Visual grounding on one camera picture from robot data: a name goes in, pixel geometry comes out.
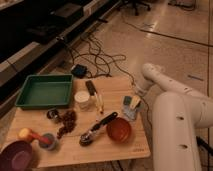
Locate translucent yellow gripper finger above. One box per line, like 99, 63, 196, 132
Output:
130, 95, 141, 109

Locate green sponge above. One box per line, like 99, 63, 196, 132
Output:
123, 96, 132, 106

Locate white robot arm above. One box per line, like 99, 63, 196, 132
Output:
135, 63, 213, 171

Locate green plastic tray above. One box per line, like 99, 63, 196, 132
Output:
15, 74, 73, 110

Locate orange red bowl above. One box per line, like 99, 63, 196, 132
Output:
106, 117, 131, 143

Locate wooden table board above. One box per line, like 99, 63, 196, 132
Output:
3, 77, 150, 168

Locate white round jar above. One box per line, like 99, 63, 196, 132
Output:
74, 91, 90, 110

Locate black power adapter box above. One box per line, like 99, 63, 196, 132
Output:
71, 64, 87, 78

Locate brown grape bunch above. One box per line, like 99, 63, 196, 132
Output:
57, 110, 77, 139

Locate black office chair base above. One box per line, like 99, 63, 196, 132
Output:
117, 0, 151, 16

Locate small silver metal cup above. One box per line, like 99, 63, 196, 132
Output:
46, 108, 61, 123

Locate small grey cup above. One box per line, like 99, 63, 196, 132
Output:
39, 133, 57, 151

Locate yellow red toy utensil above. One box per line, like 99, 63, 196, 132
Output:
18, 128, 43, 141

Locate dark shelf unit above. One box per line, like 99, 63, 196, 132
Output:
0, 0, 118, 104

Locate purple bowl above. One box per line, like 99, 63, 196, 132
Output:
0, 140, 33, 171

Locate black handled ice cream scoop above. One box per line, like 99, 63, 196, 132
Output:
79, 112, 118, 146

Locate tangled black cables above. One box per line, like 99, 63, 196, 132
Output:
56, 31, 138, 86

